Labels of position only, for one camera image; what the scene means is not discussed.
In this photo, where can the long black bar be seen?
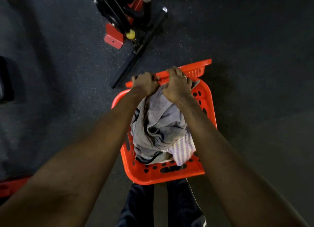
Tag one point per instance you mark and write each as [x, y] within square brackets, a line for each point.
[137, 52]

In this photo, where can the person's left hand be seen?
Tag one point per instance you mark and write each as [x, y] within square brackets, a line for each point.
[144, 84]

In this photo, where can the person's left forearm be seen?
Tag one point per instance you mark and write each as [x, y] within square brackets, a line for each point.
[81, 160]

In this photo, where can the person's left fingers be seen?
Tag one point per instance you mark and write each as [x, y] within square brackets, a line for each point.
[155, 79]

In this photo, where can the black chrome-capped roller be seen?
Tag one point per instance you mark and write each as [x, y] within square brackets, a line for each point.
[146, 6]

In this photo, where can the red metal base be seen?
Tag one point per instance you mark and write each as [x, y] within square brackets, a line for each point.
[12, 186]

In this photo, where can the orange plastic laundry basket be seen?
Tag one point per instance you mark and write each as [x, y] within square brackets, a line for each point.
[159, 175]

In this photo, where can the purple striped cloth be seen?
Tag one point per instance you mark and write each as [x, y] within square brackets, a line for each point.
[182, 149]

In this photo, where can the person's right hand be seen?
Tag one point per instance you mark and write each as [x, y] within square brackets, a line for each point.
[177, 88]

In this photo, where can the person's right forearm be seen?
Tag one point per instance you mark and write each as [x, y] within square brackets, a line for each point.
[225, 165]

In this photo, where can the black weight plate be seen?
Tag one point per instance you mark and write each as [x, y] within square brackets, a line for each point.
[110, 6]

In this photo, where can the person's right fingers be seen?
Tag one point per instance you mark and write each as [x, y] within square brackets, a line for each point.
[175, 71]

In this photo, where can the grey towel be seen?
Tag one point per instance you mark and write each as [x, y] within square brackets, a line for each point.
[159, 118]

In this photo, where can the yellow round knob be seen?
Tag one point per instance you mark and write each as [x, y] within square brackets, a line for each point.
[130, 34]

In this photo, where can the dark blue trousers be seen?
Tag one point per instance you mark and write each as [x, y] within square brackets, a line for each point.
[182, 206]

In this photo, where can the red gym machine frame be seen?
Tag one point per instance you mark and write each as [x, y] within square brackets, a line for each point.
[114, 36]

